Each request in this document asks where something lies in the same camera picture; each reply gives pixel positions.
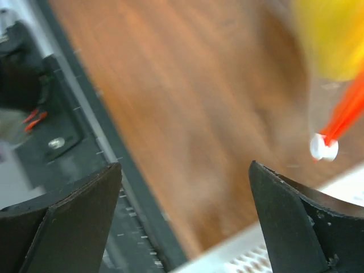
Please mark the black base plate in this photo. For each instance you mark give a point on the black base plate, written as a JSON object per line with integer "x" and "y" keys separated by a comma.
{"x": 26, "y": 173}

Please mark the white plastic basket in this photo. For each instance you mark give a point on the white plastic basket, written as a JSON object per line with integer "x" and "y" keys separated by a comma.
{"x": 247, "y": 251}

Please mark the clear zip top bag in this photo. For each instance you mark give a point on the clear zip top bag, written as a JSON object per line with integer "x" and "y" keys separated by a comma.
{"x": 333, "y": 106}

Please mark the yellow fake mango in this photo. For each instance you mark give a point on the yellow fake mango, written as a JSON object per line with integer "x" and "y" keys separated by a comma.
{"x": 331, "y": 33}

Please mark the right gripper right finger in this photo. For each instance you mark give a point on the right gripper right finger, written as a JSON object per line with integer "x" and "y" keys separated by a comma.
{"x": 304, "y": 229}

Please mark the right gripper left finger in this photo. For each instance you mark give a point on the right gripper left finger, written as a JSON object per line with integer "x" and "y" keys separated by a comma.
{"x": 64, "y": 230}

